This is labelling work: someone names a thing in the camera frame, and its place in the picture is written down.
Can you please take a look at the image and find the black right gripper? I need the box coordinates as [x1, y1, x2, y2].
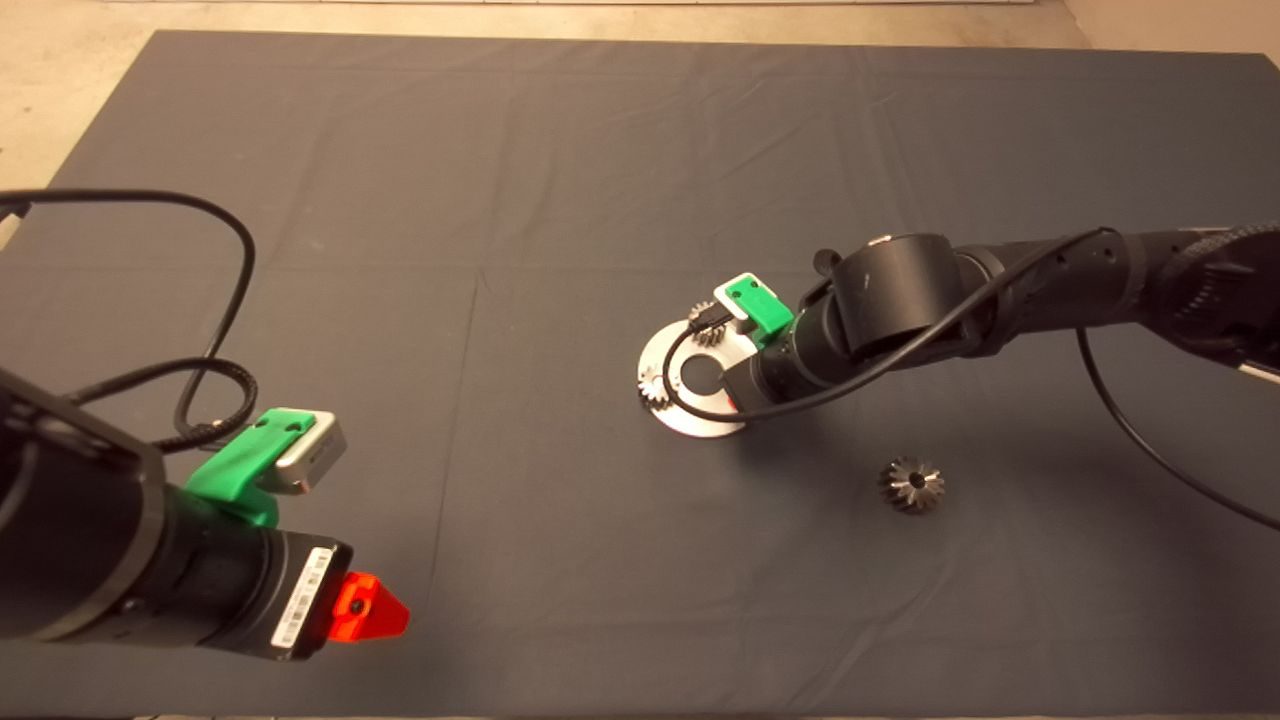
[722, 345, 811, 419]

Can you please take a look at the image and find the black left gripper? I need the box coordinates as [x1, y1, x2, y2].
[242, 532, 412, 662]

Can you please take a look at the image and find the large steel bevel gear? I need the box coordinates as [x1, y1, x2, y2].
[878, 455, 947, 515]

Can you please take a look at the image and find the small steel spur gear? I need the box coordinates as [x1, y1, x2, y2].
[637, 365, 681, 410]
[687, 302, 729, 348]

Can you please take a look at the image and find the round metal plate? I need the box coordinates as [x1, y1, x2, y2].
[637, 318, 763, 439]

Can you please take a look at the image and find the dark grey table cloth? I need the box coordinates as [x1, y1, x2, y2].
[0, 30, 1280, 719]

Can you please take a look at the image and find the black right camera cable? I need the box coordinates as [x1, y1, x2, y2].
[664, 225, 1280, 531]

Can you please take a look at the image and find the green right camera mount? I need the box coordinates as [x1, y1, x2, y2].
[724, 273, 797, 346]

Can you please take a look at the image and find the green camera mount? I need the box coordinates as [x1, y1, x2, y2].
[724, 273, 797, 346]
[185, 408, 317, 528]

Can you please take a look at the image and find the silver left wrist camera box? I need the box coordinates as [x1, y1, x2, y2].
[272, 412, 348, 496]

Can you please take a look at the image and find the green left camera mount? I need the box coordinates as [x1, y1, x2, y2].
[185, 408, 317, 528]

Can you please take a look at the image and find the braided black left arm cable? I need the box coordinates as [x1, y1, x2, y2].
[70, 358, 259, 453]

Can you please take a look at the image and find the smooth black left camera cable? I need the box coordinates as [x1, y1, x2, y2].
[0, 188, 256, 441]

